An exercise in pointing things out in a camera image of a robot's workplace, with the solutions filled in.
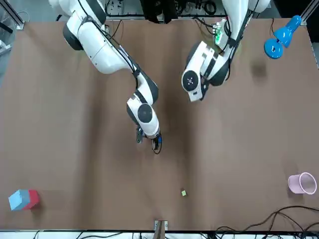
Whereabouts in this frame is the large red cube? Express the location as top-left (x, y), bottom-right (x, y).
top-left (24, 189), bottom-right (40, 210)

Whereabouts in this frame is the large light blue cube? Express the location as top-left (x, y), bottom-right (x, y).
top-left (8, 189), bottom-right (32, 212)

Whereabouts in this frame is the pink mesh cup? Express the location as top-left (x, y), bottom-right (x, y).
top-left (288, 171), bottom-right (318, 195)

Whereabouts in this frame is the blue desk lamp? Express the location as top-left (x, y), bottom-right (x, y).
top-left (264, 15), bottom-right (304, 60)

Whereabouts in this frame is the aluminium camera post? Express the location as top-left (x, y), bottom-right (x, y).
top-left (153, 219), bottom-right (168, 239)

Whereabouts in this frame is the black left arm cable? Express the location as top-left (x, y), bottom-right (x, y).
top-left (219, 0), bottom-right (252, 65)

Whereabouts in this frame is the black desk cable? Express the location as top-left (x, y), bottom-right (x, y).
top-left (215, 205), bottom-right (319, 236)

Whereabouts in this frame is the aluminium frame post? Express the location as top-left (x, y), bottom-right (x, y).
top-left (300, 0), bottom-right (319, 26)
top-left (6, 0), bottom-right (26, 30)

